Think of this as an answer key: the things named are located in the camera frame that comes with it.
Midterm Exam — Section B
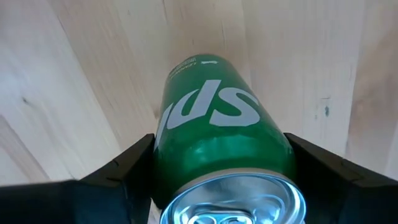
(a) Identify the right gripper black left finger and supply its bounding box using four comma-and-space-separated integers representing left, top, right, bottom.
0, 133, 156, 224

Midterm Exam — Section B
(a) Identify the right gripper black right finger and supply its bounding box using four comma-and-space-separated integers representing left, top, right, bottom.
284, 133, 398, 224

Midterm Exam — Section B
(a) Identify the green Sprite can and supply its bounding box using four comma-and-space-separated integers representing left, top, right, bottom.
151, 54, 307, 224

